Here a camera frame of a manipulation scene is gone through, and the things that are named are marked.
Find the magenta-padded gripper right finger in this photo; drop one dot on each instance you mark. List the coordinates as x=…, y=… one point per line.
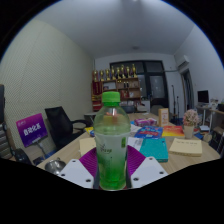
x=148, y=171

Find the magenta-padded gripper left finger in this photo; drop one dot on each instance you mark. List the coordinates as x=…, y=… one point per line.
x=75, y=173

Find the green-capped clear drink bottle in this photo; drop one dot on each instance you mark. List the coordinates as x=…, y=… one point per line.
x=111, y=140

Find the silver metal cup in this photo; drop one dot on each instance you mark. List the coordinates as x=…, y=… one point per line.
x=55, y=165

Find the teal book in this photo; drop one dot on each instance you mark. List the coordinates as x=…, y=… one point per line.
x=154, y=149

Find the pale yellow book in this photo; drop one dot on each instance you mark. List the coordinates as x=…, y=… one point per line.
x=86, y=146

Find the white printed paper sheet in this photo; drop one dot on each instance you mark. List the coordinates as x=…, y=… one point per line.
x=135, y=142

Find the blue picture book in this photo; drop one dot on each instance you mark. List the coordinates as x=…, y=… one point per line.
x=148, y=132

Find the yellow paper pad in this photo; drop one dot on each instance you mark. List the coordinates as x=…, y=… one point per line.
x=186, y=146

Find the orange book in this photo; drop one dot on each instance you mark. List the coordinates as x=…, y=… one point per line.
x=173, y=131

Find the black office chair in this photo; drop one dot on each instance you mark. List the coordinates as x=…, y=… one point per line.
x=60, y=128

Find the pink box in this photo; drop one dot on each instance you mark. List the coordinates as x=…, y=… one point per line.
x=145, y=122

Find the tan upright box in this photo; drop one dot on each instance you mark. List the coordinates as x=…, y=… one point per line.
x=163, y=117

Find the purple sign board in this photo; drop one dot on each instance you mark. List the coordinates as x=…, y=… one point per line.
x=31, y=130

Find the pink flowers in white pot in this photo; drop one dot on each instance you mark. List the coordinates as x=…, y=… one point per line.
x=190, y=121

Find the wooden side desk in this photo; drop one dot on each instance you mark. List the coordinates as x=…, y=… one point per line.
x=213, y=116

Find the black framed glass door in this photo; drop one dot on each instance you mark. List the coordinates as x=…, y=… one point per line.
x=156, y=86

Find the wooden shelf unit with trophies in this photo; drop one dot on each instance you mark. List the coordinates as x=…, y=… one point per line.
x=116, y=88

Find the computer monitor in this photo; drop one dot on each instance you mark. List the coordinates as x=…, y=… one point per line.
x=203, y=97

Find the white air conditioner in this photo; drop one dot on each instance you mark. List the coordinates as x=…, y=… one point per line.
x=182, y=61

